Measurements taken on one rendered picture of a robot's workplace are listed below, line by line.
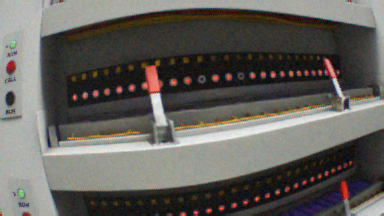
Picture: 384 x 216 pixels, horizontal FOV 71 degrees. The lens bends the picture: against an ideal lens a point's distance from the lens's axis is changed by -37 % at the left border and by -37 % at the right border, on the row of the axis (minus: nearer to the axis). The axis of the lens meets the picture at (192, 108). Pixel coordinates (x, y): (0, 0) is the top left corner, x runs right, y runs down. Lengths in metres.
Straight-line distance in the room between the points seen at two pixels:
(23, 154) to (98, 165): 0.11
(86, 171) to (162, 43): 0.31
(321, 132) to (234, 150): 0.13
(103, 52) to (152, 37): 0.09
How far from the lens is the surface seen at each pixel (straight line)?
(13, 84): 0.43
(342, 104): 0.52
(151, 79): 0.45
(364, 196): 0.64
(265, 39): 0.70
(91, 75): 0.59
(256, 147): 0.43
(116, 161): 0.40
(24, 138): 0.42
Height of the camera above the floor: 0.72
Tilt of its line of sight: 10 degrees up
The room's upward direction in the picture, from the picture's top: 9 degrees counter-clockwise
